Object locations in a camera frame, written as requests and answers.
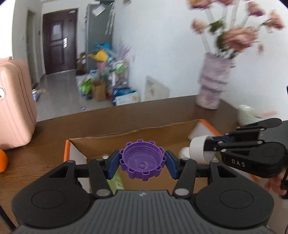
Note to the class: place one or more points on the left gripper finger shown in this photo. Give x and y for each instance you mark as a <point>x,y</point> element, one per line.
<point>212,145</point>

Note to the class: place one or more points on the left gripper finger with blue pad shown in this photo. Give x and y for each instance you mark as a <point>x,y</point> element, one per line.
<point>252,131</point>

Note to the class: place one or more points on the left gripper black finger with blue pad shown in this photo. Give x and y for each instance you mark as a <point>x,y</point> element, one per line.
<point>186,170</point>
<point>99,171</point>

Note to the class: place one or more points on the white ridged cap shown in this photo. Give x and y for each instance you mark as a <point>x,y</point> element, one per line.
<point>184,153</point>

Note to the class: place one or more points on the white tape roll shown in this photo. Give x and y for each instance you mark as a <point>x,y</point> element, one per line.
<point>197,152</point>

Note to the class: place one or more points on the green spray bottle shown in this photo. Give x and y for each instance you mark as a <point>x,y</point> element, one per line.
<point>116,183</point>

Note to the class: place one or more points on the purple gear-shaped cap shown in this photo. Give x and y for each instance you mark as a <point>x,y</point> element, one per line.
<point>142,159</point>

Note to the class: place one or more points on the person's hand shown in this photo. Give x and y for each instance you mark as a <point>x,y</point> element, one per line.
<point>274,184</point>

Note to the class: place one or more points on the pale green bowl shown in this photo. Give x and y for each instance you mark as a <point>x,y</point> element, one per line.
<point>247,115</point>

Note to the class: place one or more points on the red cardboard box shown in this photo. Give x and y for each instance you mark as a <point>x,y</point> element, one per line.
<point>171,137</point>

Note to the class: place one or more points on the pink textured vase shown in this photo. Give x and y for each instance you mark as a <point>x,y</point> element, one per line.
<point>213,80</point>

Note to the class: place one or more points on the white blue package on floor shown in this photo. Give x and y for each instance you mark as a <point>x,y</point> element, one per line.
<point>124,96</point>

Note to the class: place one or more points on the brown cardboard box on floor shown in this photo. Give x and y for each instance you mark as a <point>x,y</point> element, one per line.
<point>99,90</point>

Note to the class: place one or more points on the orange fruit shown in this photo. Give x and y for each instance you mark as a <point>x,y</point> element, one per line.
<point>3,161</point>

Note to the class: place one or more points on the pink suitcase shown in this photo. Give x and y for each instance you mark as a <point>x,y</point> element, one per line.
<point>18,108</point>

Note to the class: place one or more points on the dried pink roses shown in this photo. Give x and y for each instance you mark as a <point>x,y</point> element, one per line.
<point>230,39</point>

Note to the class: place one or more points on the yellow watering can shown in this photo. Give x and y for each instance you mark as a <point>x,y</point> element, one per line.
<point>100,56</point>

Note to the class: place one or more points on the dark brown door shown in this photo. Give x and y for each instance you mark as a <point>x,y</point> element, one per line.
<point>59,32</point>

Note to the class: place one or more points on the grey refrigerator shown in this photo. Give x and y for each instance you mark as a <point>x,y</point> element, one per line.
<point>99,24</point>

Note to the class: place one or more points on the white panel against wall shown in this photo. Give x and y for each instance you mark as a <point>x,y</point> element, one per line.
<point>155,90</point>

